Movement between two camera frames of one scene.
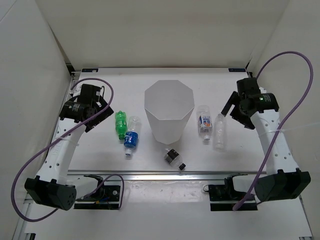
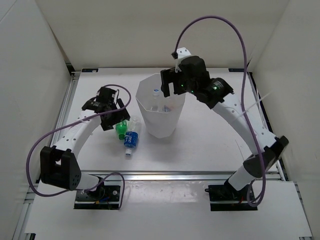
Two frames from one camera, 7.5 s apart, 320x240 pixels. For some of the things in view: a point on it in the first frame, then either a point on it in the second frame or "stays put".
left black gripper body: [99, 118] → [116, 117]
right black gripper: [245, 121] → [170, 76]
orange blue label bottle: [205, 121] → [160, 103]
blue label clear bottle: [131, 138] stays put
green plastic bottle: [121, 124] stays put
